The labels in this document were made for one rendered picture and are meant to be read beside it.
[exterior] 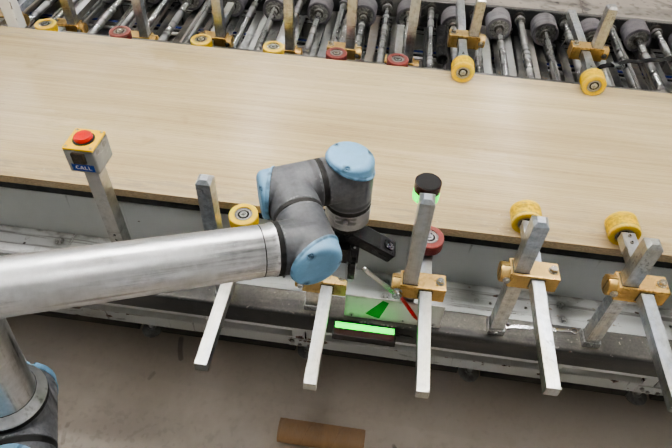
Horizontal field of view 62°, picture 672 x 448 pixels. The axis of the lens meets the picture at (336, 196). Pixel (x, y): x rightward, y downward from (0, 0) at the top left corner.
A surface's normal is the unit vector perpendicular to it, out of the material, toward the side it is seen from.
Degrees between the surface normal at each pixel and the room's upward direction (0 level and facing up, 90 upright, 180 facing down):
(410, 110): 0
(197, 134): 0
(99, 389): 0
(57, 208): 90
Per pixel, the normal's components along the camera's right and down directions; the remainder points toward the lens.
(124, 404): 0.04, -0.70
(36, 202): -0.13, 0.70
